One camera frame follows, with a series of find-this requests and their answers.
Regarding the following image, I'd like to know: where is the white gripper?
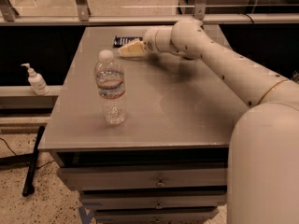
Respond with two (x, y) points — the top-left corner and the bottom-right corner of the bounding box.
(118, 26), (173, 57)

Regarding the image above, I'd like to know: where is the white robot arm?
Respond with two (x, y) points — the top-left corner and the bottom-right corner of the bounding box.
(119, 20), (299, 224)

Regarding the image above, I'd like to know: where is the black floor cable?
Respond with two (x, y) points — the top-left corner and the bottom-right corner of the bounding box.
(0, 136), (56, 170)

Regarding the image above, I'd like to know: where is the black pole on floor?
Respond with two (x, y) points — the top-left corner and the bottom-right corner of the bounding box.
(22, 126), (45, 197)

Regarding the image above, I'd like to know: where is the metal window rail frame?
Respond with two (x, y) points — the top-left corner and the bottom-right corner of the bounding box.
(0, 0), (299, 25)

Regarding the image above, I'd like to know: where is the white pump lotion bottle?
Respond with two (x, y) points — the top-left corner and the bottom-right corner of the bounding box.
(22, 63), (49, 95)

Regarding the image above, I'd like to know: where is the clear plastic water bottle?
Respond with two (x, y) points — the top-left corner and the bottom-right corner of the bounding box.
(94, 49), (127, 125)

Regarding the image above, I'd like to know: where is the grey drawer cabinet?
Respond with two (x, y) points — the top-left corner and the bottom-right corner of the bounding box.
(39, 26), (247, 224)

